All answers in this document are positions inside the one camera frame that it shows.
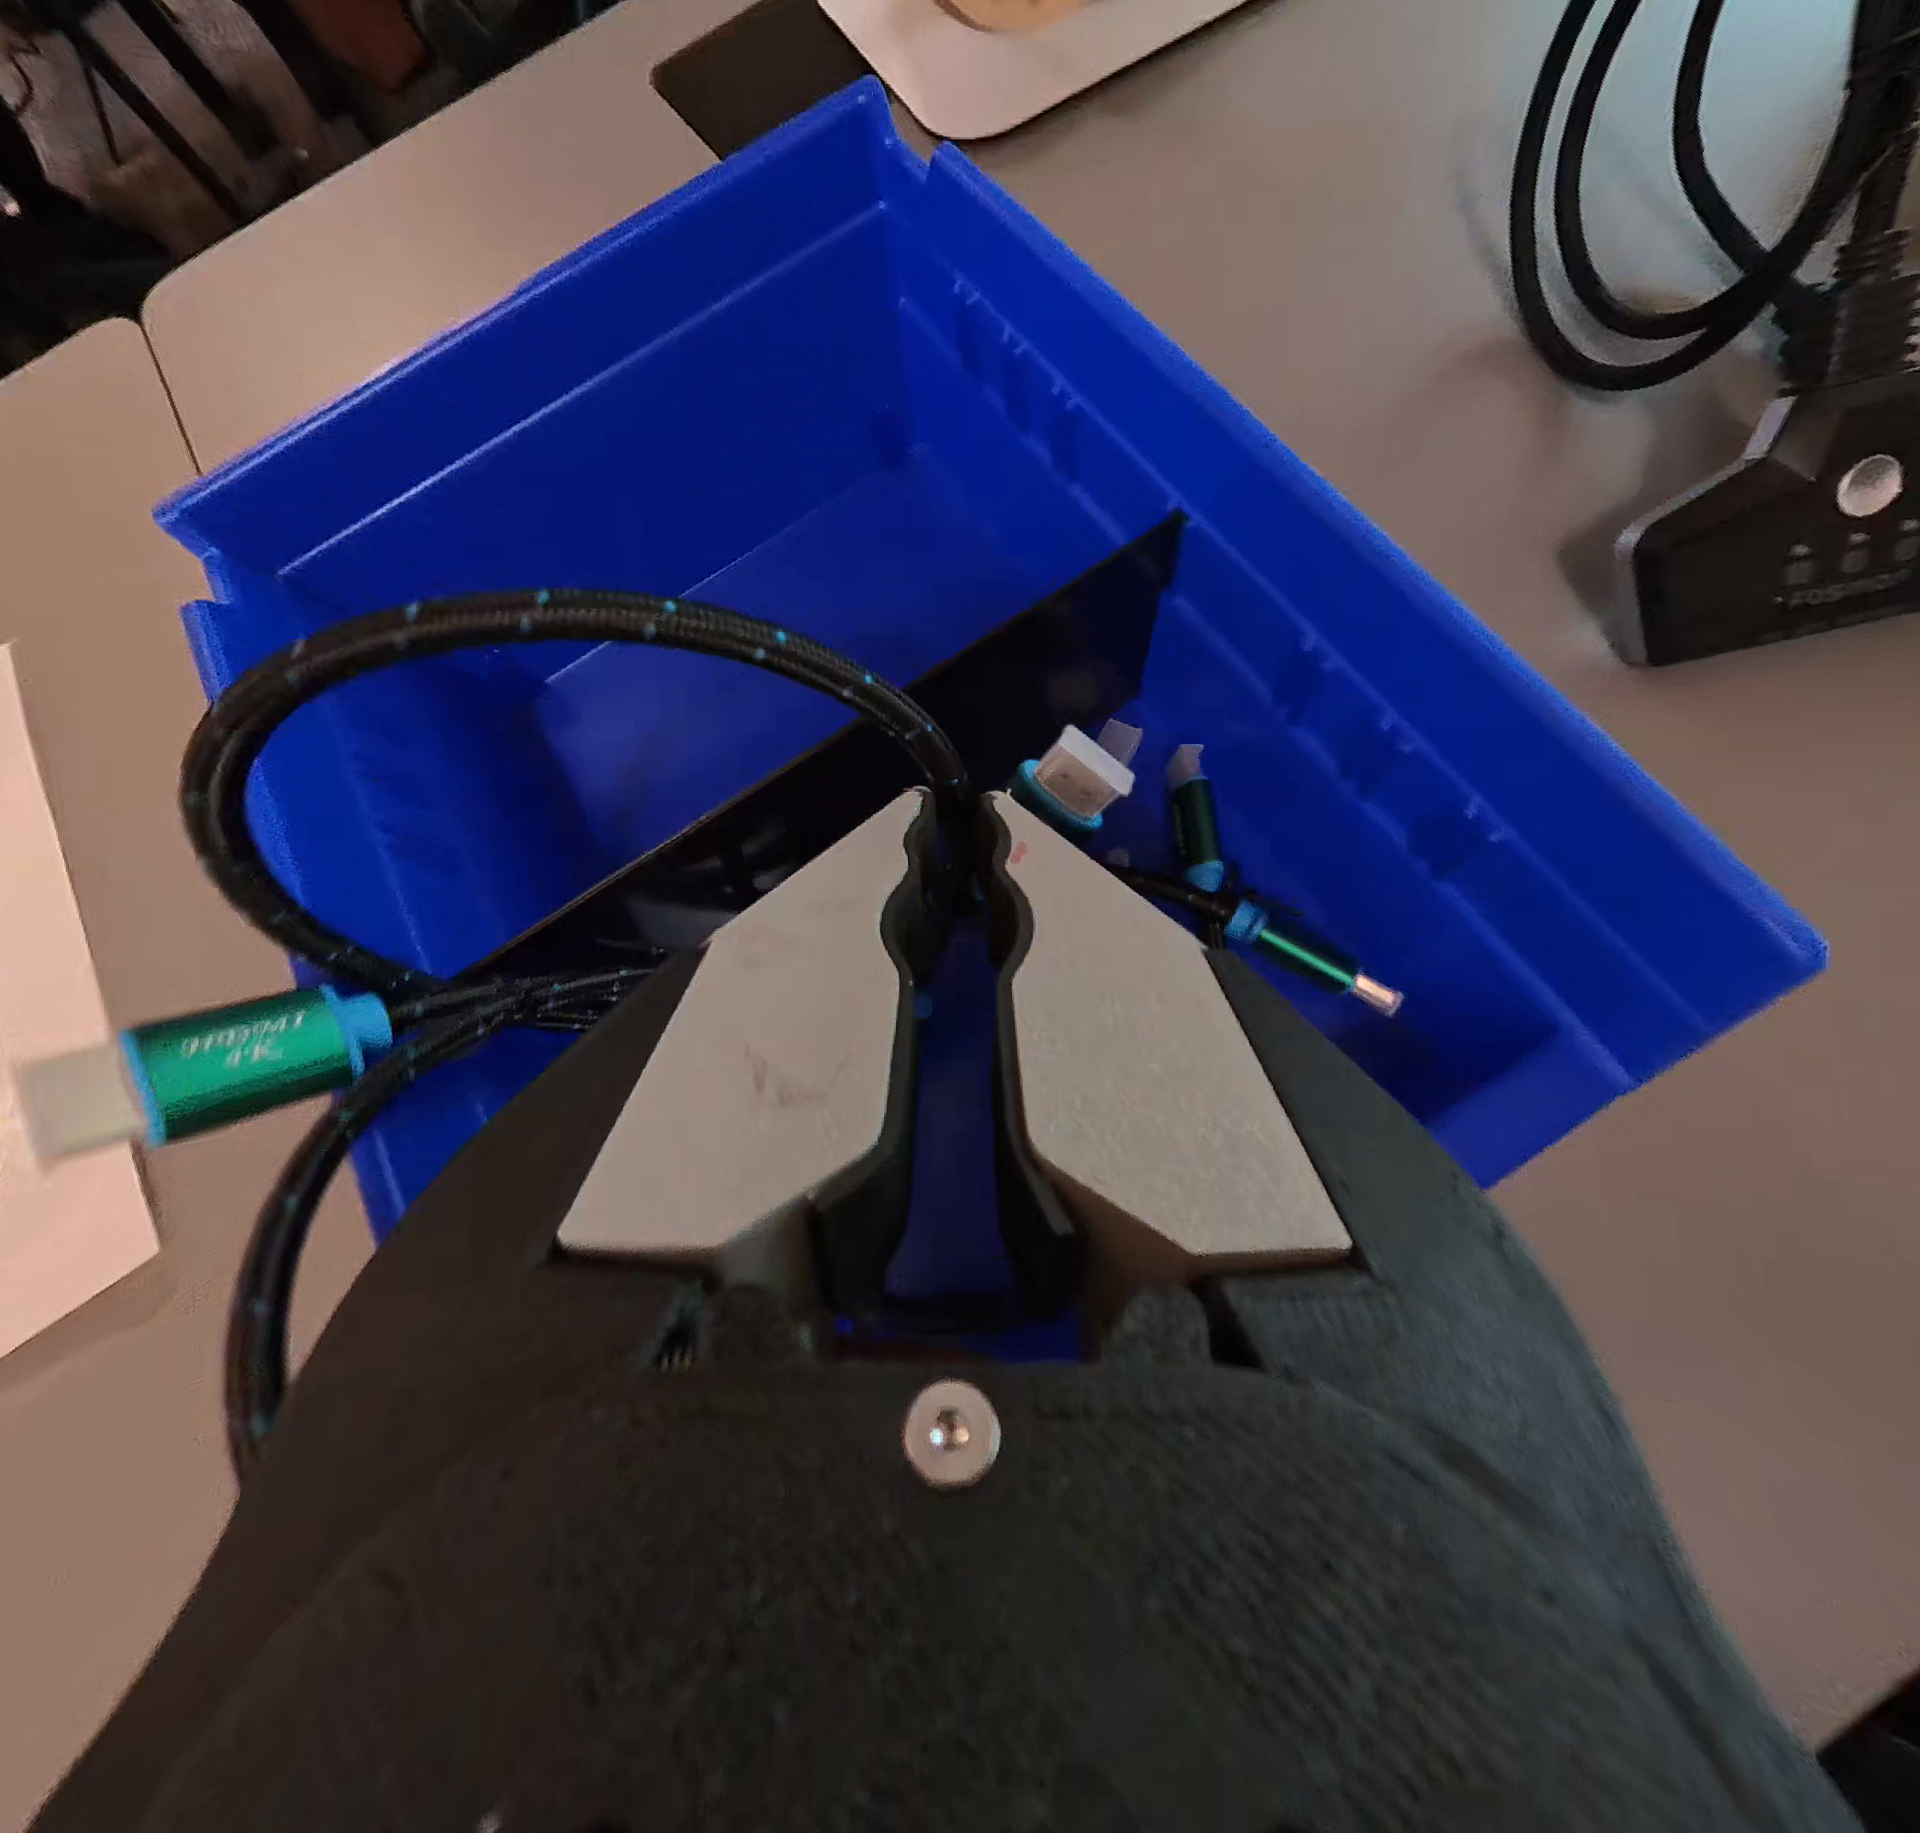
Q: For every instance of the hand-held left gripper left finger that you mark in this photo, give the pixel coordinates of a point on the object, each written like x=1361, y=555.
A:
x=721, y=1084

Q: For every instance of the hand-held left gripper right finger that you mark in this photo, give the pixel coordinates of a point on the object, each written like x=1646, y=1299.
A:
x=1171, y=1099

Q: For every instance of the blue plastic bin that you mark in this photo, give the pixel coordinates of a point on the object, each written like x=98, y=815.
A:
x=750, y=410

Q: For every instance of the white paper sheet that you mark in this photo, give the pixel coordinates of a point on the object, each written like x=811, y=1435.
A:
x=61, y=964

